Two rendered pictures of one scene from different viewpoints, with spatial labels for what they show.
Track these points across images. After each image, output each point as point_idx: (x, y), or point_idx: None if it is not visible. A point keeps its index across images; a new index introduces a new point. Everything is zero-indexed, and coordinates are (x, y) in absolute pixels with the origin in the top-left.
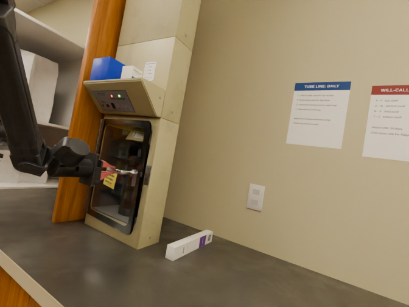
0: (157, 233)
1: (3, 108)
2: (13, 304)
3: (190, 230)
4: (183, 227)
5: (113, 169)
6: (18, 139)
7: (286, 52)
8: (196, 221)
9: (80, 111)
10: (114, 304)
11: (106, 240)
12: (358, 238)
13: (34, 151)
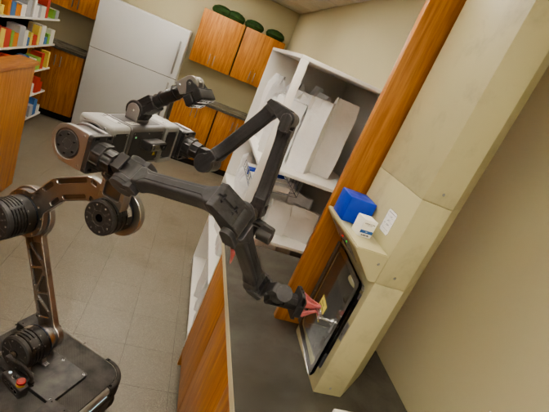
0: (340, 388)
1: (241, 265)
2: (225, 370)
3: (394, 406)
4: (390, 397)
5: (317, 309)
6: (247, 279)
7: None
8: (412, 400)
9: (322, 227)
10: None
11: (296, 364)
12: None
13: (254, 288)
